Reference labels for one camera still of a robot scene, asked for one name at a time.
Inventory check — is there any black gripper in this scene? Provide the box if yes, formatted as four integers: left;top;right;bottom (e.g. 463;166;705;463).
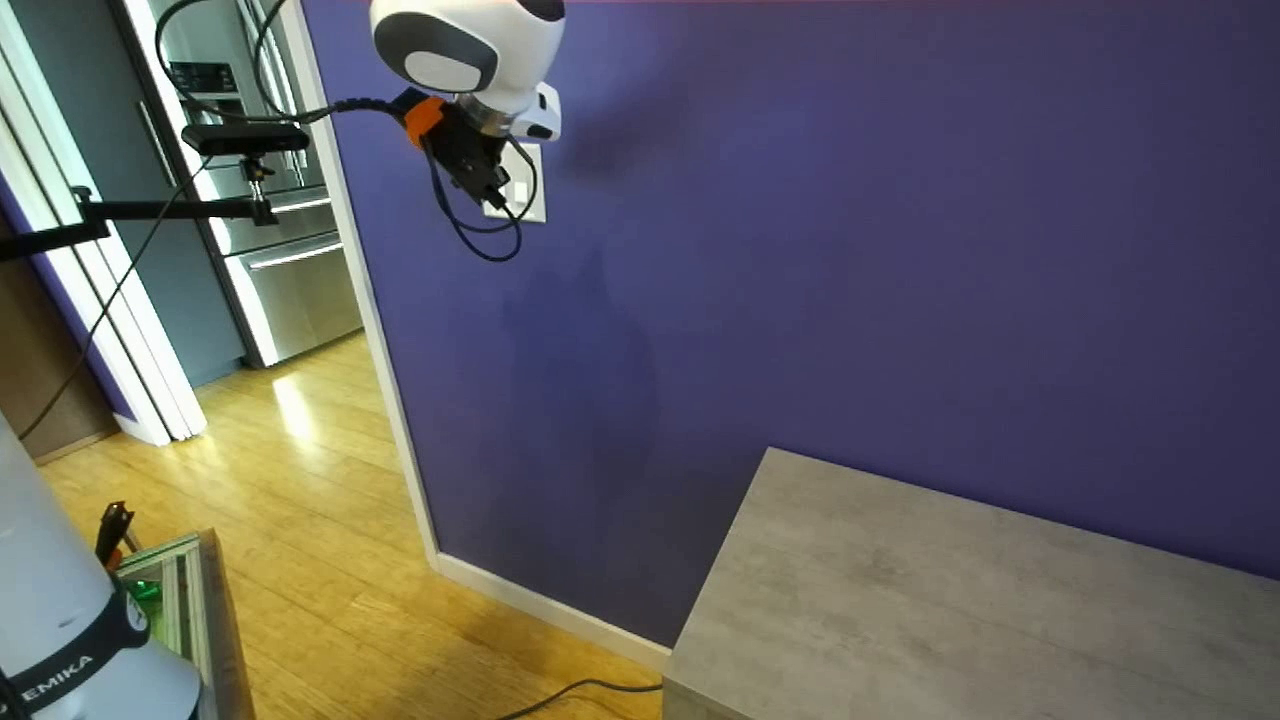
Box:
425;100;529;219

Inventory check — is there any stainless steel refrigerator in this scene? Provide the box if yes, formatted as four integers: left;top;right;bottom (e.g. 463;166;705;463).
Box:
157;0;367;373

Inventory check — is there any black and orange clamp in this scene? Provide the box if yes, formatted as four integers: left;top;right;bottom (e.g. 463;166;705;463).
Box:
93;495;145;569

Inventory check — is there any grey wooden cabinet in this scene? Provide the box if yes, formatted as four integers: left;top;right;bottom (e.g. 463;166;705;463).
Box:
661;442;1280;720

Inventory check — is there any white double switch wall plate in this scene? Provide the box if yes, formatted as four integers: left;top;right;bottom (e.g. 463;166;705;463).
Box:
477;129;550;227

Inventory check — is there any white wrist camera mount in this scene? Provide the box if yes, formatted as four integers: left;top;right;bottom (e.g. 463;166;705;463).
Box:
509;81;568;149

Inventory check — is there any orange cable clip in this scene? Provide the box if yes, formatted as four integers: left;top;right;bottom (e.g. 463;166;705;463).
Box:
395;92;446;149

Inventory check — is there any black stereo camera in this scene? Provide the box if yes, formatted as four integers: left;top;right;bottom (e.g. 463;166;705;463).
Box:
178;111;314;159

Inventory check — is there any black camera boom stand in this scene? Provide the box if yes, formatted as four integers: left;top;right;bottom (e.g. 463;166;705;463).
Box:
0;151;279;269

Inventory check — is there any thin black camera cable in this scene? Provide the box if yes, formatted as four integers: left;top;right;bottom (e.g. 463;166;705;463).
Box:
16;151;219;442

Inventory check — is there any white sliding door frame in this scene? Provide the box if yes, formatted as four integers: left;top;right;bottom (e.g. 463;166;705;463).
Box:
0;0;210;453

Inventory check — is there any black cabinet power cable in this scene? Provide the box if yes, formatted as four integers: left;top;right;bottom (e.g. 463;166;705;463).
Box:
497;672;669;720

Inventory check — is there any wooden table with aluminium frame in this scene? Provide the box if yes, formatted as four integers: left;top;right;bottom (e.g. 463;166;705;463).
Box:
106;526;259;720

